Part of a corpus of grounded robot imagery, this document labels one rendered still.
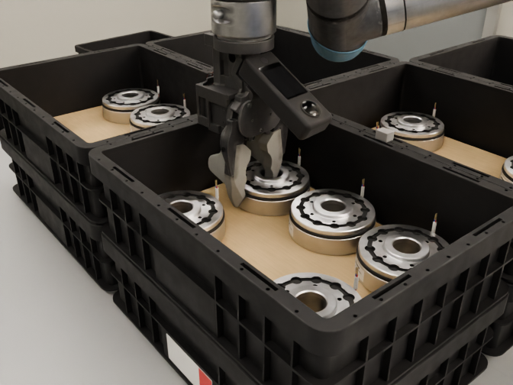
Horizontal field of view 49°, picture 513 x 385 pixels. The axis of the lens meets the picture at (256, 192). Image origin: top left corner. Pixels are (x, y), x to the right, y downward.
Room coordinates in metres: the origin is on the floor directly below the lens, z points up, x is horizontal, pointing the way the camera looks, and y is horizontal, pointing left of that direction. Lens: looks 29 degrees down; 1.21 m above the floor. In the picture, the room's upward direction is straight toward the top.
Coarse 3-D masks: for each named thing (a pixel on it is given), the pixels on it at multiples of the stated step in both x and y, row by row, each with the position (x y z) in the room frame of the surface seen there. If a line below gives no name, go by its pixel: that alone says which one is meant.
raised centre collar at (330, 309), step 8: (296, 288) 0.42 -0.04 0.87; (304, 288) 0.42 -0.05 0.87; (312, 288) 0.42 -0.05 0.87; (320, 288) 0.42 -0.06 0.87; (296, 296) 0.41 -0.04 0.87; (320, 296) 0.41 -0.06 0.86; (328, 296) 0.41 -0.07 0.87; (328, 304) 0.40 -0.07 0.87; (336, 304) 0.40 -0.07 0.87; (320, 312) 0.39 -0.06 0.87; (328, 312) 0.39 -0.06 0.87
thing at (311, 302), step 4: (304, 296) 0.42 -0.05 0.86; (308, 296) 0.42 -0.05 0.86; (312, 296) 0.42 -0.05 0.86; (300, 300) 0.42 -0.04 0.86; (304, 300) 0.42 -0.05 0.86; (308, 300) 0.42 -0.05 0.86; (312, 300) 0.42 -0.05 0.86; (316, 300) 0.42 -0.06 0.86; (320, 300) 0.41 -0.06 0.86; (308, 304) 0.42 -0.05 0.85; (312, 304) 0.42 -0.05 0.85; (316, 304) 0.42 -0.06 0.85; (320, 304) 0.41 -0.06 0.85; (324, 304) 0.41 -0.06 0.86; (312, 308) 0.42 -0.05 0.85; (316, 308) 0.42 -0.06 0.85; (320, 308) 0.41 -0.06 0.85
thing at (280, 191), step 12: (252, 168) 0.69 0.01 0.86; (288, 168) 0.69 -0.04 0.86; (300, 168) 0.69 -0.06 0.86; (252, 180) 0.65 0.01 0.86; (288, 180) 0.65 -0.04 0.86; (300, 180) 0.66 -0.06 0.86; (252, 192) 0.62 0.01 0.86; (264, 192) 0.62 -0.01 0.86; (276, 192) 0.62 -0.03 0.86; (288, 192) 0.62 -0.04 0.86
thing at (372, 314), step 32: (192, 128) 0.68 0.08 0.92; (352, 128) 0.66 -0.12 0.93; (96, 160) 0.57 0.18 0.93; (416, 160) 0.57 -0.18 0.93; (128, 192) 0.51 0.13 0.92; (512, 192) 0.50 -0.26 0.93; (160, 224) 0.46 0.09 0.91; (192, 224) 0.44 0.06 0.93; (512, 224) 0.44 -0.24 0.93; (192, 256) 0.42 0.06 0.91; (224, 256) 0.39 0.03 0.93; (448, 256) 0.39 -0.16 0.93; (480, 256) 0.41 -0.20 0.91; (256, 288) 0.35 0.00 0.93; (384, 288) 0.34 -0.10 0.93; (416, 288) 0.35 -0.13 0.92; (288, 320) 0.32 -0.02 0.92; (320, 320) 0.31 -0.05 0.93; (352, 320) 0.31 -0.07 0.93; (384, 320) 0.33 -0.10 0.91; (320, 352) 0.30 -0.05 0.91
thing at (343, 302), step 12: (288, 276) 0.45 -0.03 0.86; (300, 276) 0.45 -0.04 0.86; (312, 276) 0.45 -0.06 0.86; (324, 276) 0.45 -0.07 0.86; (288, 288) 0.43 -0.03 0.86; (324, 288) 0.43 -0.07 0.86; (336, 288) 0.43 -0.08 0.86; (348, 288) 0.43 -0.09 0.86; (348, 300) 0.41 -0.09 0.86; (336, 312) 0.39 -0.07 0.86
